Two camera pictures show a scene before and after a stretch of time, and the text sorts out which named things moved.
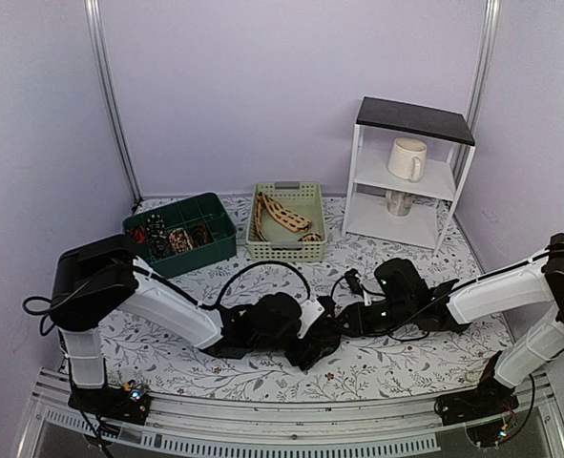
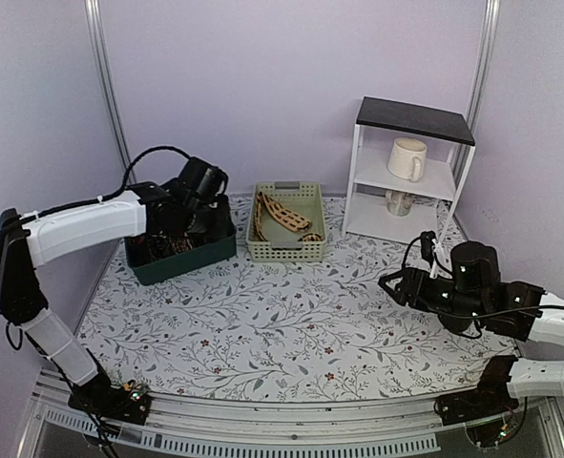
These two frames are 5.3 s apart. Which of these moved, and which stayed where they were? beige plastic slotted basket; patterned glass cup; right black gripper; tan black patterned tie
Moved: right black gripper
Stayed: patterned glass cup; beige plastic slotted basket; tan black patterned tie
